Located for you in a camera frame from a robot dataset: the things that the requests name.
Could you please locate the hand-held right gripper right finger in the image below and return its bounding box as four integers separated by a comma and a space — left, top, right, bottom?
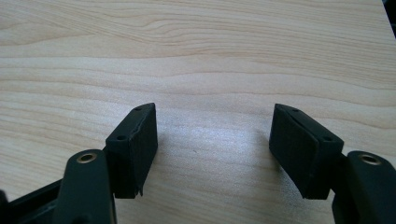
268, 103, 346, 201

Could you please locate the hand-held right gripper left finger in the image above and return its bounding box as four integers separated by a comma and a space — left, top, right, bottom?
105, 102, 159, 200

